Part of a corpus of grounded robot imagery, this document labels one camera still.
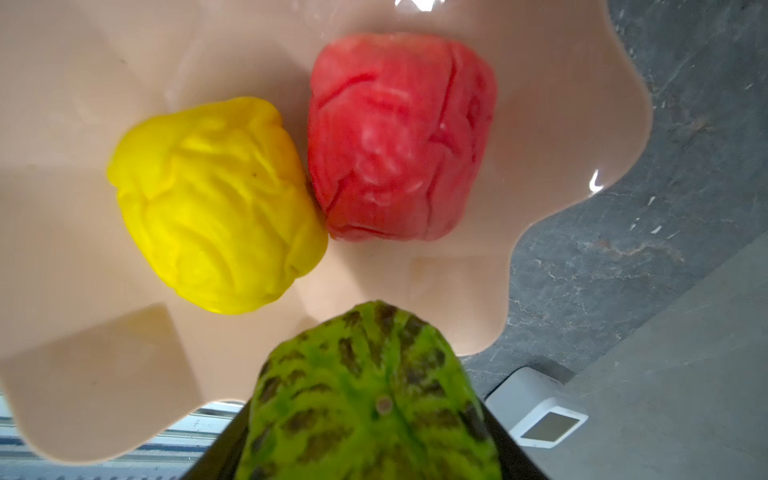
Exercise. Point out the green fake fruit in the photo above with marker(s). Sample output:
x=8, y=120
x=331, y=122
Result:
x=374, y=393

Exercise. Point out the pink scalloped bowl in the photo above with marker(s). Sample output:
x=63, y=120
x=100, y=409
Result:
x=89, y=331

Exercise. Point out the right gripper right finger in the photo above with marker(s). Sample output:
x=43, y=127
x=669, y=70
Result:
x=515, y=464

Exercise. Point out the red fake strawberry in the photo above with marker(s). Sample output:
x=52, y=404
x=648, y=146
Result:
x=397, y=130

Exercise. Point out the aluminium front rail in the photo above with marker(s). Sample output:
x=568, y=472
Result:
x=80, y=452

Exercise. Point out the white digital timer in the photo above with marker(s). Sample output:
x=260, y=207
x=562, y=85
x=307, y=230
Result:
x=535, y=409

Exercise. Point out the yellow fake lemon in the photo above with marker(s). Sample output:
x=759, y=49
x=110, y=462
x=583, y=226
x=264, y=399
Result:
x=216, y=199

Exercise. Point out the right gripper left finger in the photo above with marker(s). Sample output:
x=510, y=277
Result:
x=221, y=459

